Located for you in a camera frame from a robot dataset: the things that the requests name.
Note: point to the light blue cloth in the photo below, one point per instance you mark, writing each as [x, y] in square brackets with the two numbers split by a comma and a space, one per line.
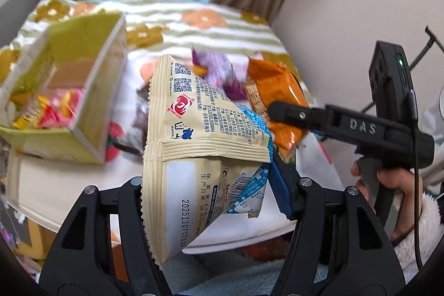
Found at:
[225, 275]

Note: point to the dark glossy snack packet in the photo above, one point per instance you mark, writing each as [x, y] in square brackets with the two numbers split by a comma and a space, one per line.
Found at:
[138, 122]

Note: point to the green cardboard box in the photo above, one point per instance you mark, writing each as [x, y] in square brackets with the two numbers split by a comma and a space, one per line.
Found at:
[86, 39]

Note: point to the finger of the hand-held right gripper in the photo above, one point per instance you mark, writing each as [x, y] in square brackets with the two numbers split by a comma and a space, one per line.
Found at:
[295, 115]

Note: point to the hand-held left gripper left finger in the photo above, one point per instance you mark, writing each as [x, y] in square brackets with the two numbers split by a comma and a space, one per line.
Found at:
[130, 212]

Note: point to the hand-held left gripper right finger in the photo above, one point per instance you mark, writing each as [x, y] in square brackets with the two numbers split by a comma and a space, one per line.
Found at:
[281, 192]

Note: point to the person's right hand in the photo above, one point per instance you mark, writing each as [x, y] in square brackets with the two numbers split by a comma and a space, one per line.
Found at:
[402, 192]

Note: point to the pink marshmallow packet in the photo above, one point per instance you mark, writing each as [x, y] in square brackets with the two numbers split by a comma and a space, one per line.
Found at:
[60, 110]

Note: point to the blue white snack packet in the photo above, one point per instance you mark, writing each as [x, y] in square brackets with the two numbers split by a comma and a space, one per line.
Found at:
[249, 188]

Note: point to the right forearm fluffy white sleeve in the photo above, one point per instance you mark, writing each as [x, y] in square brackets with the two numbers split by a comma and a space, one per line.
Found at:
[426, 230]

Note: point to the beige snack packet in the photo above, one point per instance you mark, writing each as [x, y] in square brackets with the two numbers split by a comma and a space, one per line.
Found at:
[194, 115]

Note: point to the purple snack packet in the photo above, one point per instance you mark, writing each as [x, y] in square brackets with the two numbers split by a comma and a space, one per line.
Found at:
[215, 69]

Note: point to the floral striped blanket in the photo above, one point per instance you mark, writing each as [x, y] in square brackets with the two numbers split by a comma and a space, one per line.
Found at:
[208, 36]

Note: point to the orange snack packet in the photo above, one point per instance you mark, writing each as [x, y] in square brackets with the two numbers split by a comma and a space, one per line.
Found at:
[274, 84]

